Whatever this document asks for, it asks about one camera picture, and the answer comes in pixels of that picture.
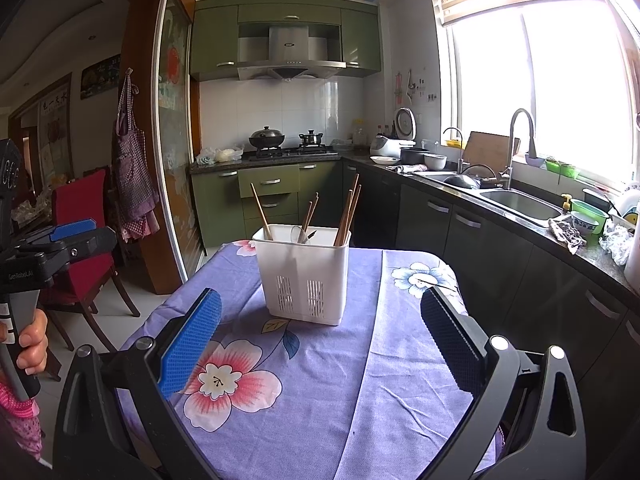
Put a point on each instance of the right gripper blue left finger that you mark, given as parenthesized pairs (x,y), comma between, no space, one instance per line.
(182,341)

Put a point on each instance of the pink sleeve forearm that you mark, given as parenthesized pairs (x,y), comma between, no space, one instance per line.
(23,420)

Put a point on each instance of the white plastic spoon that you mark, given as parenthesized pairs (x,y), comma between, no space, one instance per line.
(298,235)

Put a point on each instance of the black cooking pot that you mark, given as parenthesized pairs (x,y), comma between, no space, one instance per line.
(412,156)

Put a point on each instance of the white rice cooker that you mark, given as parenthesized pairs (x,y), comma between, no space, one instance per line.
(400,135)

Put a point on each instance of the wooden chopstick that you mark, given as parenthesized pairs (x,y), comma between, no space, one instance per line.
(265,223)
(316,198)
(308,214)
(341,226)
(354,185)
(351,213)

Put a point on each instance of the purple floral tablecloth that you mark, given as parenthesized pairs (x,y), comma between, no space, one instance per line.
(370,398)

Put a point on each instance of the checkered purple apron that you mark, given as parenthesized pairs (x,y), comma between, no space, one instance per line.
(136,193)

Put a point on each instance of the stainless kitchen sink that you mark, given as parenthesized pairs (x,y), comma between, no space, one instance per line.
(524,205)

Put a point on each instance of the dark lower cabinet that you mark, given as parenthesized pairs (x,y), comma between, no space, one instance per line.
(515,279)

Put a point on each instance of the green lower cabinet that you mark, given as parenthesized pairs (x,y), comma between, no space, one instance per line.
(226,208)

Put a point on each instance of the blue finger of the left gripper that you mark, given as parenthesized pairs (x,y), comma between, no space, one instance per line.
(71,229)

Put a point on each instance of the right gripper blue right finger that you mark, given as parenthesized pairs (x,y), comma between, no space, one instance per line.
(455,337)

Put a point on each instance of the person's left hand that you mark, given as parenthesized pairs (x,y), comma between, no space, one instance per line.
(34,343)

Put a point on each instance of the small steel pot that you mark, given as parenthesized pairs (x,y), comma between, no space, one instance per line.
(310,139)

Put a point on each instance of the white plastic utensil holder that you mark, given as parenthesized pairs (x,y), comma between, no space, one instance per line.
(303,282)

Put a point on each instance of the green plastic basket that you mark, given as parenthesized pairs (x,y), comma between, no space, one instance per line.
(595,214)

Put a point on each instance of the wooden cutting board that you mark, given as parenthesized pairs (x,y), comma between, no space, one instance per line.
(489,149)

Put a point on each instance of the white bowl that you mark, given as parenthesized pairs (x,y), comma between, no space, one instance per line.
(434,162)

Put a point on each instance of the gas stove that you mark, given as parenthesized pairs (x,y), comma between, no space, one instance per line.
(298,151)

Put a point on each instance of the black wok with lid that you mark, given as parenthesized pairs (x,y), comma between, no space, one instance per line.
(266,139)

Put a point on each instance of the stainless range hood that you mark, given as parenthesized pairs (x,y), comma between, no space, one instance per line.
(288,51)

